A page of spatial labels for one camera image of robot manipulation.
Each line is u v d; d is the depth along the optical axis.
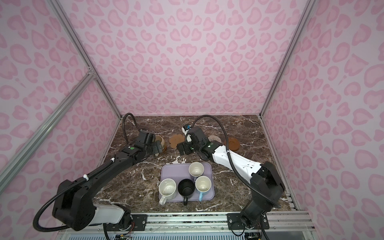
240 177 0.43
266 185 0.43
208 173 0.90
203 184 0.83
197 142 0.64
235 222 0.73
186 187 0.82
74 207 0.41
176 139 1.05
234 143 1.03
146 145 0.66
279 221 0.75
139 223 0.73
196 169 0.88
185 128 0.73
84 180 0.44
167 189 0.83
